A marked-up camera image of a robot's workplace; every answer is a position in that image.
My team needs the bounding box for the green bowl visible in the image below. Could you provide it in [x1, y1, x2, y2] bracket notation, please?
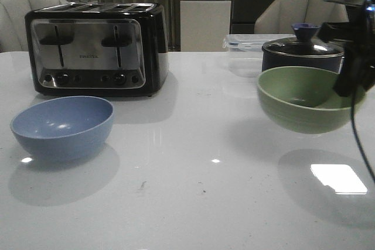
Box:
[257, 66, 352, 134]

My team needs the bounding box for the blue bowl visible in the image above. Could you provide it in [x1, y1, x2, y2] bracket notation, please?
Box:
[10, 95, 114, 162]

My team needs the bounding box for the beige chair right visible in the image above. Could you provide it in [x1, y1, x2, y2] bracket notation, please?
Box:
[254, 0, 349, 34]

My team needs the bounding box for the clear plastic food container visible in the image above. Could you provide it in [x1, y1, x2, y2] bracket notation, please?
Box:
[223, 34, 293, 78]

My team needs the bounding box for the white cabinet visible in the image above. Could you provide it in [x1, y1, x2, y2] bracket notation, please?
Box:
[180, 0, 231, 52]

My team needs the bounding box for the beige chair left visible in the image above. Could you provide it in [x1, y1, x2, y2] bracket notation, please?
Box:
[1, 0, 68, 52]

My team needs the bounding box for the beige chair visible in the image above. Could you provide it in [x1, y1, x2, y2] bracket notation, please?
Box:
[254, 0, 349, 34]
[1, 0, 68, 52]

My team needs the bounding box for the black and steel toaster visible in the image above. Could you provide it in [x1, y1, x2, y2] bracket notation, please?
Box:
[25, 3, 169, 97]

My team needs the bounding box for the dark blue saucepan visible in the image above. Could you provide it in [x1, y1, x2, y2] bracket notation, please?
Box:
[261, 47, 343, 73]

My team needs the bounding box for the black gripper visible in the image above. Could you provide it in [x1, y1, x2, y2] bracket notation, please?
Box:
[318, 0, 374, 97]

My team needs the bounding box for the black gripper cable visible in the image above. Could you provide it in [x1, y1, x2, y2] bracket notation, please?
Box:
[350, 0, 375, 183]

